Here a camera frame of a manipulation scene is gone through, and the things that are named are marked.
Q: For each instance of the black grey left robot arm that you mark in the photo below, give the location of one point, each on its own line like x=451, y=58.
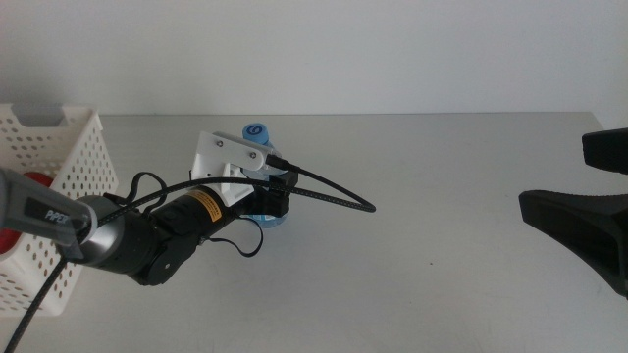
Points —
x=122, y=240

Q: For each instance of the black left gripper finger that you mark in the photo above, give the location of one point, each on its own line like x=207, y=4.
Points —
x=283, y=184

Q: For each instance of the clear water bottle blue label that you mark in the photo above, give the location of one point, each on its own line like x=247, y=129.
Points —
x=255, y=131

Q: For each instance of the white perforated plastic basket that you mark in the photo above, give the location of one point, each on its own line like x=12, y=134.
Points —
x=83, y=162

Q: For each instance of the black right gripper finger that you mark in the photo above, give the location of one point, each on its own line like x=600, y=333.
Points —
x=589, y=225
x=608, y=149

